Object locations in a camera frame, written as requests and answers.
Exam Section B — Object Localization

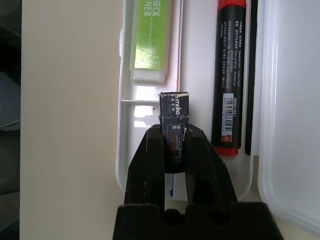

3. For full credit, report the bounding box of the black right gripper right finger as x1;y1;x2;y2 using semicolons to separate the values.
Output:
183;124;240;213

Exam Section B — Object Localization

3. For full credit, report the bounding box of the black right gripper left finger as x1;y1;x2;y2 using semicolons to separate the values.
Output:
123;124;167;213

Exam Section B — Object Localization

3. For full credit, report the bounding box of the white plastic pencil case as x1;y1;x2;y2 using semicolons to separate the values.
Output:
115;0;320;237

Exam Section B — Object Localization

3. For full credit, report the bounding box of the black marker with red cap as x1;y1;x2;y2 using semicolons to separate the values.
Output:
210;0;247;156

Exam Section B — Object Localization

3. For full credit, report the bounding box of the green highlighter pen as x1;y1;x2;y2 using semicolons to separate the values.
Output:
128;0;175;83

